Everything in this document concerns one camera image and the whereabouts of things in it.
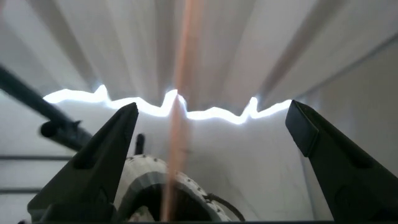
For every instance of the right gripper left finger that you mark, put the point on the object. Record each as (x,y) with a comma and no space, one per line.
(93,168)

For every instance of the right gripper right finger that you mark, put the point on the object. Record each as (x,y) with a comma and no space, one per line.
(348,174)

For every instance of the black clothes rack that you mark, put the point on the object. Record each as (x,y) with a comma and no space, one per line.
(31,96)

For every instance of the white laundry basket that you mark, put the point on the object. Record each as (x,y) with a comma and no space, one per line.
(189,183)

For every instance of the pink clothes hanger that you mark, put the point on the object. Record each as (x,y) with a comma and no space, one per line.
(183,62)

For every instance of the white curtain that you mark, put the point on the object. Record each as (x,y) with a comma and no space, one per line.
(124,46)

